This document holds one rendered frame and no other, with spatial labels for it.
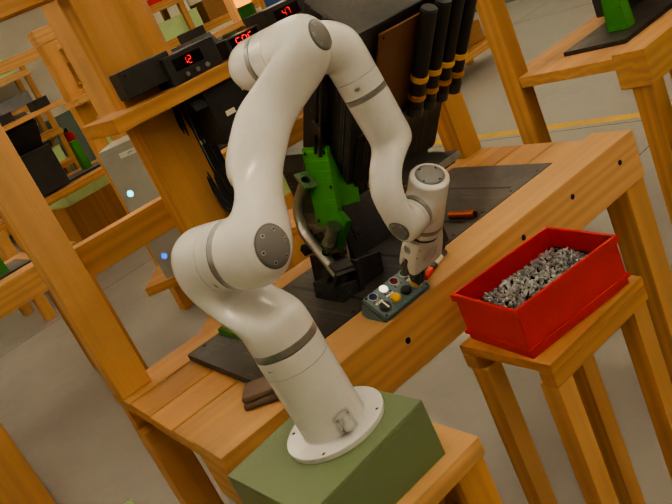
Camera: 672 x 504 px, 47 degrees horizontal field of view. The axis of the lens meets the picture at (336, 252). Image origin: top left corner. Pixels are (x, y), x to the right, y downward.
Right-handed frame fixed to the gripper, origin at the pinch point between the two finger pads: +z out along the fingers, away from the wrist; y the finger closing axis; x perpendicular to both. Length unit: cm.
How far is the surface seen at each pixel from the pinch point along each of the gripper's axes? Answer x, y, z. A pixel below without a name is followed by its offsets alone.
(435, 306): -5.9, 0.8, 7.1
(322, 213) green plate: 33.4, 0.8, 4.4
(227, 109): 68, -1, -11
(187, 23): 657, 353, 373
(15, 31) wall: 953, 250, 474
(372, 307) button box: 2.0, -12.7, 3.0
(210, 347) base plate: 38, -36, 33
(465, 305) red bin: -15.4, -1.8, -4.2
